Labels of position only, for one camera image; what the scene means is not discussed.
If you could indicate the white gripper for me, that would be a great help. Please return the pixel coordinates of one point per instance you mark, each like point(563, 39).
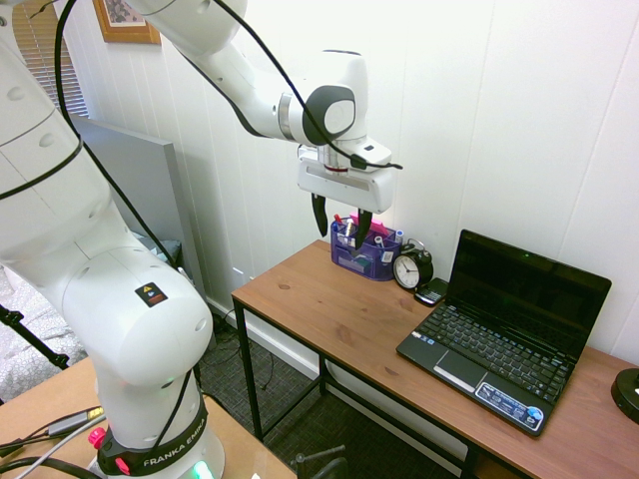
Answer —
point(349, 192)

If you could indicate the black laptop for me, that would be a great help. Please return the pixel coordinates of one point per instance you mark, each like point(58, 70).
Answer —
point(499, 349)

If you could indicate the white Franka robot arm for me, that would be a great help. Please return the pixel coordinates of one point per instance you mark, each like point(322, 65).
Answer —
point(125, 324)

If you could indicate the red marker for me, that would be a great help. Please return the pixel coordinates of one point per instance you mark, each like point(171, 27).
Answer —
point(338, 219)

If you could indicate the pink sticky note pad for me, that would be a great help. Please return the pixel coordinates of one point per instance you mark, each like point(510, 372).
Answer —
point(378, 228)

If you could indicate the purple mesh desk organizer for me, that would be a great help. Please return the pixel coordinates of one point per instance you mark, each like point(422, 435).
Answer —
point(367, 267)

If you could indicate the black alarm clock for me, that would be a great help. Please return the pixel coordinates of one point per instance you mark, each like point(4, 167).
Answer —
point(407, 271)

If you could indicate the black keypad phone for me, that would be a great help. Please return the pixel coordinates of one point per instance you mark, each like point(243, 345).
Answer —
point(432, 292)

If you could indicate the grey green cushion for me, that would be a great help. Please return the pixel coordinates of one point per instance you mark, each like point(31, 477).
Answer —
point(170, 249)

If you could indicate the wooden framed picture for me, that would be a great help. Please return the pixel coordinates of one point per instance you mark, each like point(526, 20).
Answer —
point(125, 35)

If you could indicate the brown window blinds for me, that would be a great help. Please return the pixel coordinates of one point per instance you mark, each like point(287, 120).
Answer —
point(70, 75)

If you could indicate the patterned white bedding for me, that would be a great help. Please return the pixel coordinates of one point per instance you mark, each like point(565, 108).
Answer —
point(30, 309)

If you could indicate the black tripod stand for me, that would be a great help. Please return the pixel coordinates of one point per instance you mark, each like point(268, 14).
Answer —
point(31, 340)

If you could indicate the black round lamp base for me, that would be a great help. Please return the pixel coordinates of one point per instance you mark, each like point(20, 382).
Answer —
point(628, 394)

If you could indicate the grey usb adapter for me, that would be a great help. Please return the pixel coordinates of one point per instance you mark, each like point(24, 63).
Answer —
point(70, 424)

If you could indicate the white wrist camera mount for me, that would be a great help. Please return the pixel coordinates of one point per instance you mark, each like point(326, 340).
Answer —
point(373, 149)

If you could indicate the wooden desk black metal frame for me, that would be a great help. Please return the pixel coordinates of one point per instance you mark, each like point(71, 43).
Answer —
point(339, 309)

